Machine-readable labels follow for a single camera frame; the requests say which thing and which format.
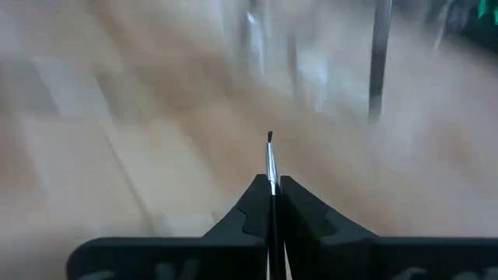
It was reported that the thin black makeup brush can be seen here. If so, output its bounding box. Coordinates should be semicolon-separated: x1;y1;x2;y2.
367;0;394;124
265;130;287;280

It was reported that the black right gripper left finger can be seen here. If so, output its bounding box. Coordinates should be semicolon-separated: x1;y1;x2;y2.
65;173;272;280

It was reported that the clear acrylic brush organizer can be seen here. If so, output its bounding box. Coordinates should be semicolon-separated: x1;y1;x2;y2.
221;0;448;121

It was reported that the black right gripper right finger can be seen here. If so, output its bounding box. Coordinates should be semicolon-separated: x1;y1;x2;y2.
279;174;498;280

